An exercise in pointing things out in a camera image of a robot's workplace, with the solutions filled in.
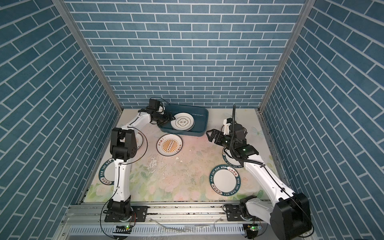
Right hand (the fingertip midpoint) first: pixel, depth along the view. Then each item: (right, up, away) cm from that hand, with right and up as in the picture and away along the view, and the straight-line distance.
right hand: (211, 132), depth 80 cm
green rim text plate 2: (+8, -28, +5) cm, 29 cm away
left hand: (-26, +8, +25) cm, 37 cm away
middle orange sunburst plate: (-26, -10, +19) cm, 34 cm away
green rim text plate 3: (+10, -15, -1) cm, 18 cm away
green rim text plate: (-61, -24, +7) cm, 66 cm away
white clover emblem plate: (-18, +6, +30) cm, 35 cm away
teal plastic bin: (-5, +10, +36) cm, 38 cm away
